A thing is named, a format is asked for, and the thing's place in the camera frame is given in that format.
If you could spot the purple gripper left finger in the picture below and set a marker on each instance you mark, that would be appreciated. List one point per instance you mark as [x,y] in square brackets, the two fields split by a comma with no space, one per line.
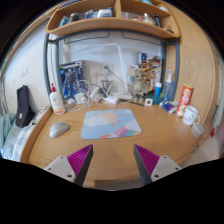
[73,167]

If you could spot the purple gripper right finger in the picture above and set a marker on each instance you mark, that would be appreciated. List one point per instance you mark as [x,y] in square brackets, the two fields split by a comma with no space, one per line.
[151,166]

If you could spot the grey computer mouse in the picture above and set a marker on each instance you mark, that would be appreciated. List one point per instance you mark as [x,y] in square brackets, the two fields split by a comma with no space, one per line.
[58,128]

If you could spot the pastel cloud mouse pad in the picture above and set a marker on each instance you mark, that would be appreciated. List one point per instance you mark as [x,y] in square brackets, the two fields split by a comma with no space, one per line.
[105,124]

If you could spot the clear plastic cup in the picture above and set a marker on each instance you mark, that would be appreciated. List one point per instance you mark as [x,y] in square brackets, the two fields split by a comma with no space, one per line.
[197,129]

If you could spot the white ceramic mug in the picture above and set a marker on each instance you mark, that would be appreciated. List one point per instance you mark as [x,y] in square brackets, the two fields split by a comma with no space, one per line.
[191,115]

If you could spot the small white cube clock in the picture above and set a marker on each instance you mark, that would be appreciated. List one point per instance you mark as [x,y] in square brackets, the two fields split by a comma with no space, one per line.
[148,102]

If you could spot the blue cap bottle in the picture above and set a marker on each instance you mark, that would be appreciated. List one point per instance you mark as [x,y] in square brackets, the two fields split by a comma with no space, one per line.
[157,93]

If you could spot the white charger adapter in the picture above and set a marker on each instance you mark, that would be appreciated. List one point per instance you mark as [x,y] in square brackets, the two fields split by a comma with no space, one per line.
[80,98]

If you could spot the white lotion bottle red cap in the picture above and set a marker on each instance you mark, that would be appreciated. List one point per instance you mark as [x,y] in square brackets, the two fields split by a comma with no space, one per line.
[56,101]

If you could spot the white desk lamp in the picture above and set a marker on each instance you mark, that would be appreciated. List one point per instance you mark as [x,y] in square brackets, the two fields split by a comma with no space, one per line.
[106,65]

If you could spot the clear spray bottle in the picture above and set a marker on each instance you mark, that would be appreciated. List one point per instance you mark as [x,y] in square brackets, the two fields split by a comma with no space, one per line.
[168,87]

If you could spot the white power strip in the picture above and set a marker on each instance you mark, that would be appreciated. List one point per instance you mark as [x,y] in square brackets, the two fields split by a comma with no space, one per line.
[111,99]

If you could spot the red chips can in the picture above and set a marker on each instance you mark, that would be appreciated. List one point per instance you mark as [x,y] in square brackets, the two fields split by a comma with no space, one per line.
[184,100]

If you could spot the colourful figure box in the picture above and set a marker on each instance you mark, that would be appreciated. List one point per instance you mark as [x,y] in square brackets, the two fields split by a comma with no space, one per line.
[146,76]

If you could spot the blue robot model box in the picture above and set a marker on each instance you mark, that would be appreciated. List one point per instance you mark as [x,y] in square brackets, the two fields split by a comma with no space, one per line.
[72,77]

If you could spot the wooden wall shelf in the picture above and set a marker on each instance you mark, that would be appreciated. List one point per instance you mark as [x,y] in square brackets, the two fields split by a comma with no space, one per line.
[165,28]

